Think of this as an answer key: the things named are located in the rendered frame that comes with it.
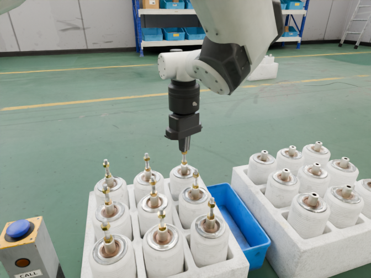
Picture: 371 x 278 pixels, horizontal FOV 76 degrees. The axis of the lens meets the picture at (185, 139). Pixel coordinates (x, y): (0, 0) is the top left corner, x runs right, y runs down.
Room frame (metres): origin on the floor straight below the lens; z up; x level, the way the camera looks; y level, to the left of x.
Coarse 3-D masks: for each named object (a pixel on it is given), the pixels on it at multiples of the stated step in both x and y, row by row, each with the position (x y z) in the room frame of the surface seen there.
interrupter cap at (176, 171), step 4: (176, 168) 0.66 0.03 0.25; (180, 168) 0.66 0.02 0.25; (188, 168) 0.66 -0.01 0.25; (192, 168) 0.66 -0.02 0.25; (176, 172) 0.64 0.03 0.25; (180, 172) 0.64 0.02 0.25; (188, 172) 0.64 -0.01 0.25; (192, 172) 0.64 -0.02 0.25; (176, 176) 0.62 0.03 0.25; (180, 176) 0.62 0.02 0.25; (184, 176) 0.62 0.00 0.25; (188, 176) 0.62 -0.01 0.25; (192, 176) 0.62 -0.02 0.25
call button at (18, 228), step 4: (20, 220) 0.36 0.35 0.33; (24, 220) 0.36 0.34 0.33; (12, 224) 0.35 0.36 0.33; (16, 224) 0.35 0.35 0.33; (20, 224) 0.35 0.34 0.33; (24, 224) 0.35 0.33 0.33; (28, 224) 0.35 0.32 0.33; (8, 228) 0.34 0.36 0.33; (12, 228) 0.34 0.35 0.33; (16, 228) 0.34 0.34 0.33; (20, 228) 0.34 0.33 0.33; (24, 228) 0.34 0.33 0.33; (28, 228) 0.35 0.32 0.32; (8, 232) 0.33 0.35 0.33; (12, 232) 0.33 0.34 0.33; (16, 232) 0.33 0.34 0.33; (20, 232) 0.33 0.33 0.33; (24, 232) 0.34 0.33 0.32; (12, 236) 0.33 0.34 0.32; (16, 236) 0.33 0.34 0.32
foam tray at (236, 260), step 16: (128, 192) 0.64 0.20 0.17; (96, 208) 0.55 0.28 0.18; (176, 208) 0.57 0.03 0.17; (176, 224) 0.49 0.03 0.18; (96, 240) 0.45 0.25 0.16; (192, 256) 0.39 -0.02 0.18; (240, 256) 0.39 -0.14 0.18; (144, 272) 0.35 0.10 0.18; (192, 272) 0.35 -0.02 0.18; (208, 272) 0.35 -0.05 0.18; (224, 272) 0.35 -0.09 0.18; (240, 272) 0.36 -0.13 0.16
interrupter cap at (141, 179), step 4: (144, 172) 0.64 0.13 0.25; (152, 172) 0.64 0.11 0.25; (156, 172) 0.64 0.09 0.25; (140, 176) 0.62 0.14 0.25; (144, 176) 0.62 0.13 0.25; (156, 176) 0.62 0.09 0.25; (160, 176) 0.62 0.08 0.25; (140, 180) 0.60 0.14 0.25; (144, 180) 0.60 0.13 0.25; (148, 180) 0.60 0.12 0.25; (144, 184) 0.58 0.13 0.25; (148, 184) 0.58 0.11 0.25
